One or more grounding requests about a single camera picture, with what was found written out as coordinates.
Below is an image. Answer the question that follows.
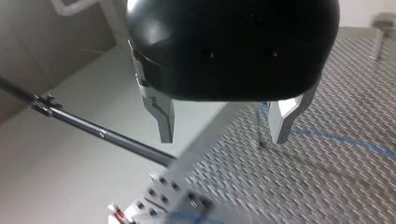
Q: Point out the dark grey rod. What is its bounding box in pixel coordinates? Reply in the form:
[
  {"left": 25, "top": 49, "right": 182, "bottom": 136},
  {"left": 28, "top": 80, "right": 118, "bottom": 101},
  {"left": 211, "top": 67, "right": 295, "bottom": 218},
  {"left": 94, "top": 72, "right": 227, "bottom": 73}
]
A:
[{"left": 0, "top": 75, "right": 179, "bottom": 168}]

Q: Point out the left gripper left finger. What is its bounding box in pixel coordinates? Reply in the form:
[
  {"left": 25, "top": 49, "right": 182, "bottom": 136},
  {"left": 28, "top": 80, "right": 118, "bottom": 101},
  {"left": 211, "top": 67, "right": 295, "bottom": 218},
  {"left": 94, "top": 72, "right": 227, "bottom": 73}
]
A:
[{"left": 127, "top": 39, "right": 176, "bottom": 144}]

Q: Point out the blue cable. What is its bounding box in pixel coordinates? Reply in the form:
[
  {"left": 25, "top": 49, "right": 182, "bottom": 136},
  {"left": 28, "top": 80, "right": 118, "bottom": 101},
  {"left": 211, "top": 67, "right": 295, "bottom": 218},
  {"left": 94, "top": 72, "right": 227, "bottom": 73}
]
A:
[{"left": 167, "top": 101, "right": 396, "bottom": 224}]

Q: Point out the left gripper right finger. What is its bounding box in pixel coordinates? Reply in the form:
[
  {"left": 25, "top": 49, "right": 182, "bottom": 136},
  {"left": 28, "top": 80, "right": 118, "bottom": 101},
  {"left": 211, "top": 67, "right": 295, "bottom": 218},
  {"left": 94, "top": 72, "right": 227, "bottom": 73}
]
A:
[{"left": 268, "top": 77, "right": 322, "bottom": 145}]

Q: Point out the metal post with orange clip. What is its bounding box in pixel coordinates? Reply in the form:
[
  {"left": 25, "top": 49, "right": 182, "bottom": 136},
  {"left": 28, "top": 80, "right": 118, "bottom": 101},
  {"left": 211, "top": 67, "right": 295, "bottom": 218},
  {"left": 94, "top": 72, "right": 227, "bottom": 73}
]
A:
[{"left": 106, "top": 202, "right": 136, "bottom": 224}]

